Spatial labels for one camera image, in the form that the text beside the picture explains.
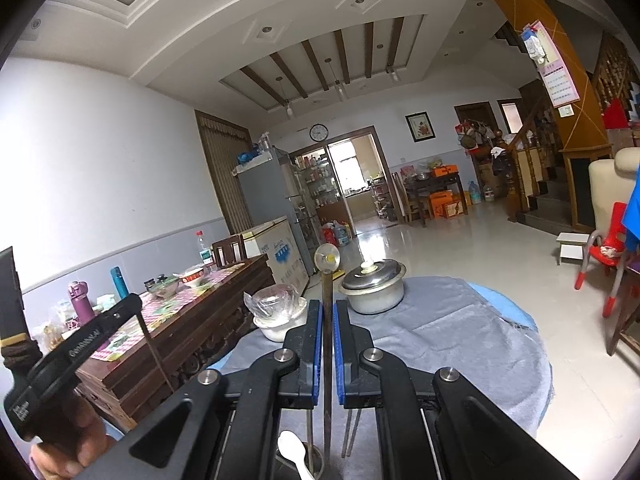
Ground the wooden column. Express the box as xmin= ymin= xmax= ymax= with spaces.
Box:
xmin=474 ymin=0 xmax=616 ymax=153

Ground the red plastic chair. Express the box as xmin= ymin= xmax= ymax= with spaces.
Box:
xmin=574 ymin=202 xmax=631 ymax=318

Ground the metal cup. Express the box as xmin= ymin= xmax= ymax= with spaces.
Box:
xmin=280 ymin=447 xmax=346 ymax=480

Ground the glass display cabinet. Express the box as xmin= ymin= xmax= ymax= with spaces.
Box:
xmin=295 ymin=152 xmax=346 ymax=233

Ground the wooden stair railing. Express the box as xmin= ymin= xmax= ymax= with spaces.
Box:
xmin=505 ymin=30 xmax=640 ymax=221

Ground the glass lidded bowl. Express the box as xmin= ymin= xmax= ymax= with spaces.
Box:
xmin=145 ymin=274 xmax=180 ymax=297

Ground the grey refrigerator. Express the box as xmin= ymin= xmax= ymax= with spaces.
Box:
xmin=235 ymin=147 xmax=321 ymax=276

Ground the brown door curtain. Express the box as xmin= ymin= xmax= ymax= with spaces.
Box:
xmin=194 ymin=109 xmax=256 ymax=241

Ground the wall calendar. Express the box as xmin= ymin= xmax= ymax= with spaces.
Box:
xmin=520 ymin=20 xmax=581 ymax=108

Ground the round blue table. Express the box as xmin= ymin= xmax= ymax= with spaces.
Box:
xmin=220 ymin=282 xmax=556 ymax=406

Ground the wooden chair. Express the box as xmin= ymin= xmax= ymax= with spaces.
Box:
xmin=211 ymin=234 xmax=247 ymax=268

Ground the blue jacket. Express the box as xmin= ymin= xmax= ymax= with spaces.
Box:
xmin=621 ymin=162 xmax=640 ymax=253

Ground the carved wooden sideboard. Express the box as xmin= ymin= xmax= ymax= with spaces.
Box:
xmin=30 ymin=255 xmax=277 ymax=433

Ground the white basin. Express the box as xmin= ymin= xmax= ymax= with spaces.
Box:
xmin=252 ymin=297 xmax=307 ymax=342

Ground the white plastic spoon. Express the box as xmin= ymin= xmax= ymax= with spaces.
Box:
xmin=277 ymin=430 xmax=307 ymax=480

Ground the white step stool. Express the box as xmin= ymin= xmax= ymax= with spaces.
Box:
xmin=556 ymin=231 xmax=591 ymax=264

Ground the teal water bottle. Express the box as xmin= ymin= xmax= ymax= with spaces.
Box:
xmin=110 ymin=266 xmax=130 ymax=301

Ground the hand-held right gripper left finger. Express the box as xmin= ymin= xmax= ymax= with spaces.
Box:
xmin=75 ymin=299 xmax=324 ymax=480

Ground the purple water bottle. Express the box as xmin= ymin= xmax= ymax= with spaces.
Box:
xmin=68 ymin=281 xmax=96 ymax=323

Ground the single dark chopstick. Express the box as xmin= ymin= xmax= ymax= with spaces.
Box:
xmin=137 ymin=307 xmax=175 ymax=393
xmin=320 ymin=267 xmax=333 ymax=453

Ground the white chest freezer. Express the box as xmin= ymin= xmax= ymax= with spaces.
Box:
xmin=237 ymin=216 xmax=308 ymax=286

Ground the dark wooden stool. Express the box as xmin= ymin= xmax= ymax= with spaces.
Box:
xmin=605 ymin=255 xmax=640 ymax=356

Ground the person's left hand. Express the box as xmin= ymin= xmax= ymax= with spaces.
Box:
xmin=29 ymin=395 xmax=118 ymax=480

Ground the white patterned bowl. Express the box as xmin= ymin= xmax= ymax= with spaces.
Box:
xmin=174 ymin=266 xmax=206 ymax=288

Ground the pink checkered table runner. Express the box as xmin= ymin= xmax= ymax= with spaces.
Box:
xmin=45 ymin=265 xmax=246 ymax=363

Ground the dark wooden table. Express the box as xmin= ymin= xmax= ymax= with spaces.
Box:
xmin=404 ymin=172 xmax=466 ymax=226

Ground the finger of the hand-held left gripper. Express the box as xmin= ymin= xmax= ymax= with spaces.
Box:
xmin=102 ymin=294 xmax=144 ymax=333

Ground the framed picture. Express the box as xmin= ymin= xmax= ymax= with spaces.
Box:
xmin=405 ymin=111 xmax=435 ymax=143

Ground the clear plastic water bottle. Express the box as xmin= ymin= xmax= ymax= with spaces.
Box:
xmin=195 ymin=230 xmax=213 ymax=267

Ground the round electric fan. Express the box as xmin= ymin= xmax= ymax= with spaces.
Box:
xmin=314 ymin=245 xmax=342 ymax=281

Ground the bunch of dark chopsticks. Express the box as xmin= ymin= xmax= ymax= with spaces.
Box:
xmin=306 ymin=407 xmax=361 ymax=461

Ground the grey tablecloth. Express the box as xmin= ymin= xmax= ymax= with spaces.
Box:
xmin=220 ymin=276 xmax=553 ymax=441

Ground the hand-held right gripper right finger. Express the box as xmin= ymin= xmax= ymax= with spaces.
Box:
xmin=335 ymin=299 xmax=581 ymax=480

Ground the steel pot lid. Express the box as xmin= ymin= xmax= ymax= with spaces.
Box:
xmin=339 ymin=259 xmax=407 ymax=291

